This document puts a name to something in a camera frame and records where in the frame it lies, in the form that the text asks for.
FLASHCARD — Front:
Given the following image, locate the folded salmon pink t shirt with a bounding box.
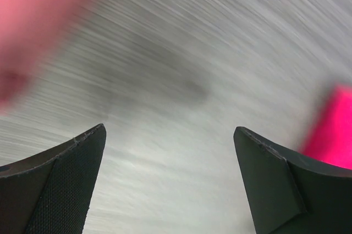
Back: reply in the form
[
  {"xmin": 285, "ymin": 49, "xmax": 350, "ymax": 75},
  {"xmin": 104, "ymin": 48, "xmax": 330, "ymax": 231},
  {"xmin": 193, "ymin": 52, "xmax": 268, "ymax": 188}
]
[{"xmin": 1, "ymin": 0, "xmax": 84, "ymax": 108}]

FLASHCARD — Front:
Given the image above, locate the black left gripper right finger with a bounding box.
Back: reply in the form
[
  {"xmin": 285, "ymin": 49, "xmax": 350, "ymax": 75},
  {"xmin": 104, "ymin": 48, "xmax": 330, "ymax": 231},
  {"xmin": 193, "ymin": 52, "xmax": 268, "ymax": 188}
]
[{"xmin": 234, "ymin": 127, "xmax": 351, "ymax": 234}]

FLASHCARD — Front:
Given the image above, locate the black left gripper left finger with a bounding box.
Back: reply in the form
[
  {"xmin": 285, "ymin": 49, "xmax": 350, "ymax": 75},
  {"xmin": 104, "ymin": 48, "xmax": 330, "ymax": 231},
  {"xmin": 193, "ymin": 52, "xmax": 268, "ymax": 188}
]
[{"xmin": 1, "ymin": 124, "xmax": 106, "ymax": 234}]

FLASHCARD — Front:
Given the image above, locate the bright pink t shirt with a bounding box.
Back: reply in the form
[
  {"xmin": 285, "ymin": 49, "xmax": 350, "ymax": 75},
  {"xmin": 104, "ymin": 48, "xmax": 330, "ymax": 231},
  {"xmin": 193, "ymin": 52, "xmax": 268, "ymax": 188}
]
[{"xmin": 301, "ymin": 85, "xmax": 351, "ymax": 169}]

